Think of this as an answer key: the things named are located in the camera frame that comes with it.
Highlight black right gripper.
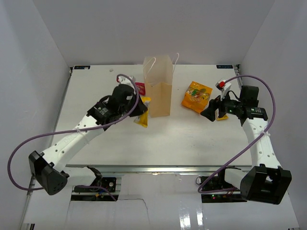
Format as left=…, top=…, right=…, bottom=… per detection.
left=201, top=89, right=243, bottom=122

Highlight yellow snack bar wrapper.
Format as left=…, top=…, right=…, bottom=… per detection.
left=134, top=97, right=151, bottom=128

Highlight orange gummy candy bag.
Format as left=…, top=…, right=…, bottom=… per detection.
left=181, top=81, right=212, bottom=114

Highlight red snack pouch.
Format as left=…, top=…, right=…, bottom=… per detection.
left=135, top=82, right=146, bottom=96

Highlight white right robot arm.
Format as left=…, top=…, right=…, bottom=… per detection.
left=199, top=82, right=292, bottom=205

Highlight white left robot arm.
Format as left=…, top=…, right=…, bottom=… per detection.
left=28, top=84, right=148, bottom=196

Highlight brown paper bag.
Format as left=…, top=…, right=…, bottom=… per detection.
left=143, top=55, right=176, bottom=118

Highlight right blue table label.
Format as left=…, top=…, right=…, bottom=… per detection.
left=216, top=65, right=233, bottom=69

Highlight blue table label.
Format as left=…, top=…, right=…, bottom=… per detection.
left=216, top=65, right=233, bottom=69
left=73, top=65, right=91, bottom=70

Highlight left blue table label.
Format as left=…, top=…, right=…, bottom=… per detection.
left=73, top=65, right=91, bottom=70

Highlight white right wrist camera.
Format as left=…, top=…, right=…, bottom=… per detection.
left=215, top=80, right=232, bottom=101

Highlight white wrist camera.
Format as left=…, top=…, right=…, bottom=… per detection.
left=215, top=80, right=232, bottom=101
left=117, top=76, right=135, bottom=88

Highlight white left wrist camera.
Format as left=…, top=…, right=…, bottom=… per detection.
left=117, top=76, right=135, bottom=88

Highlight aluminium table edge rail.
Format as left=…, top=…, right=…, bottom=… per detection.
left=43, top=164, right=272, bottom=174

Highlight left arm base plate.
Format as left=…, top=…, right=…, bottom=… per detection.
left=73, top=166, right=118, bottom=202

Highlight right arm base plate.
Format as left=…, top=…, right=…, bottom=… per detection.
left=201, top=169, right=247, bottom=204

